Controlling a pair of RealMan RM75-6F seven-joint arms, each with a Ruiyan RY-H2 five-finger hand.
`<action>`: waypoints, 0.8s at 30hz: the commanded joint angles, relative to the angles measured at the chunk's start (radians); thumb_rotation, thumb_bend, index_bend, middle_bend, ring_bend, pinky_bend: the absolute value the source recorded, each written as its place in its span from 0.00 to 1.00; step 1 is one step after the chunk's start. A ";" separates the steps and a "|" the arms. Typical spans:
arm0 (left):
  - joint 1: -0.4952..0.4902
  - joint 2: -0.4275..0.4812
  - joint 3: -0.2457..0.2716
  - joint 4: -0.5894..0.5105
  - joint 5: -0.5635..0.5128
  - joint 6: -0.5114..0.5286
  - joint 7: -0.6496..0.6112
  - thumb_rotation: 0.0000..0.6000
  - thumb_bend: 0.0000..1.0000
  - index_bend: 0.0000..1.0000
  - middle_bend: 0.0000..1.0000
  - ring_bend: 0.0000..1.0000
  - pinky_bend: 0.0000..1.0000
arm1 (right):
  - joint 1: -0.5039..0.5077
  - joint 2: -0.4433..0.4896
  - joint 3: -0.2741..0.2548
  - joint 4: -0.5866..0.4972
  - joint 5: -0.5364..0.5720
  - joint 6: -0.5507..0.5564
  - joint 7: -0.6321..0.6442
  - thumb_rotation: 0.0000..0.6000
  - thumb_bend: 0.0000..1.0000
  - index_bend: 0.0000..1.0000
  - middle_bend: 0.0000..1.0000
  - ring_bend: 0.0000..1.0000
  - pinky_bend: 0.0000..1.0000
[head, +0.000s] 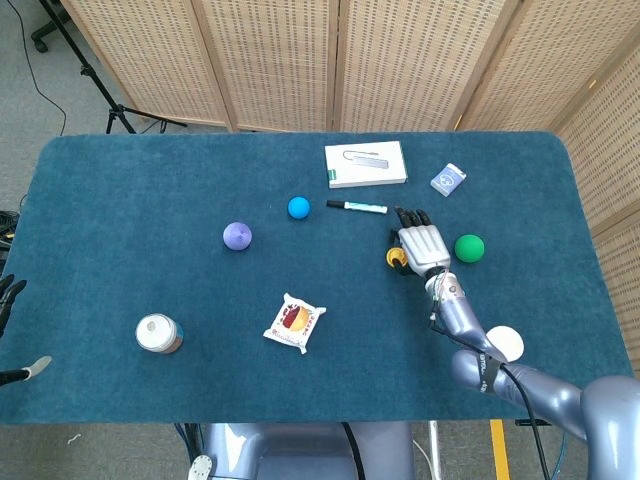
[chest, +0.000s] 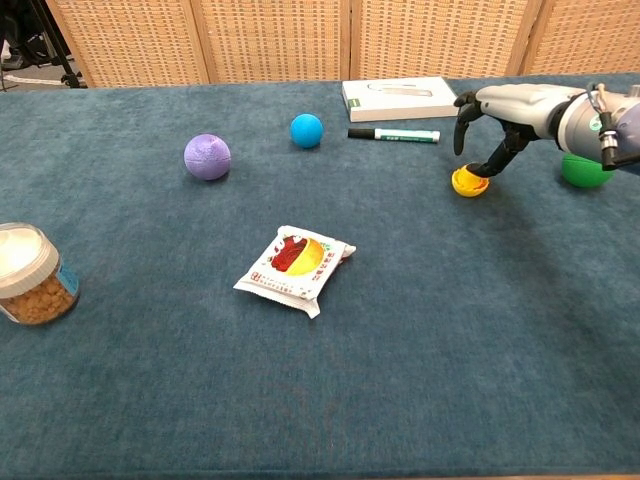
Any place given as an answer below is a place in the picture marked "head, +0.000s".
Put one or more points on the white snack packet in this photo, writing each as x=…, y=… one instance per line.
x=295, y=324

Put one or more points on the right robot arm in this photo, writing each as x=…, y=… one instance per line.
x=500, y=370

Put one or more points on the yellow floor tape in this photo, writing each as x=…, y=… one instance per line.
x=500, y=450

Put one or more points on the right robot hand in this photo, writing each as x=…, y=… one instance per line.
x=425, y=245

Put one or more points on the grey robot torso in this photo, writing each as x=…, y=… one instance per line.
x=310, y=450

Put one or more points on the small yellow object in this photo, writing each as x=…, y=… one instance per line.
x=391, y=256

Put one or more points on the green ball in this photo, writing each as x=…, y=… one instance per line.
x=469, y=248

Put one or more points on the white flat product box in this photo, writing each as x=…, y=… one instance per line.
x=365, y=164

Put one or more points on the black tripod stand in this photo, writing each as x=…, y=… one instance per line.
x=116, y=107

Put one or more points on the clear jar white lid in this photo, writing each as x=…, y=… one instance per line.
x=158, y=334

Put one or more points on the white marker black cap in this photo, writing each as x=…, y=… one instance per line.
x=357, y=206

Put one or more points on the small blue ball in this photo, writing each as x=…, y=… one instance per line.
x=299, y=207

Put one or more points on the purple textured ball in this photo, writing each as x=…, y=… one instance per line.
x=237, y=236

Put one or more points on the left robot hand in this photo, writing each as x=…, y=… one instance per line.
x=10, y=300

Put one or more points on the round silver flange plate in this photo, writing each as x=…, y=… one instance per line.
x=200, y=469

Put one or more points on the wicker folding screen panel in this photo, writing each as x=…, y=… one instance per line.
x=555, y=60
x=150, y=60
x=275, y=60
x=612, y=165
x=415, y=60

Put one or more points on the purple white card pack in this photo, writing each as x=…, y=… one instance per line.
x=448, y=179

